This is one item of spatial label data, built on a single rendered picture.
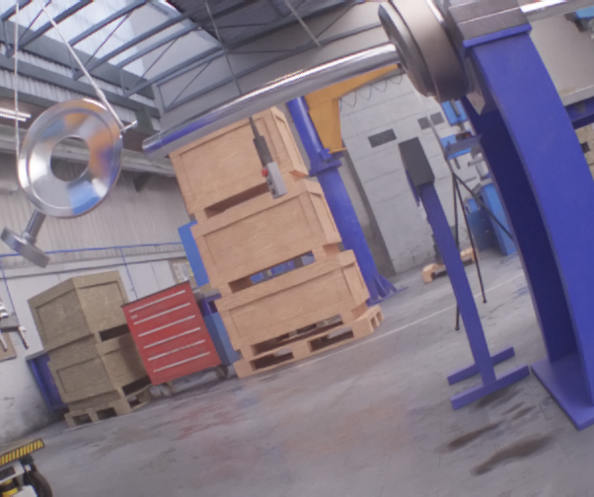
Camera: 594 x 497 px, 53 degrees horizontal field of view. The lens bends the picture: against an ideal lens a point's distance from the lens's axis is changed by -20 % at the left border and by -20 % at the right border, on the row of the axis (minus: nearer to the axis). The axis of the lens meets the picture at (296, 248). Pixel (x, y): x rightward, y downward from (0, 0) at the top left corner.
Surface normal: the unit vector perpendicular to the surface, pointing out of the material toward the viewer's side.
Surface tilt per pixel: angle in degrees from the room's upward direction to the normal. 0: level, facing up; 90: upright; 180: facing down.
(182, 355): 90
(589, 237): 90
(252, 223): 90
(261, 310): 90
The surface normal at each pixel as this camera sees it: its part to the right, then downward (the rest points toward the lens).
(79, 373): -0.25, 0.05
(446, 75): 0.17, 0.72
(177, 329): 0.12, -0.09
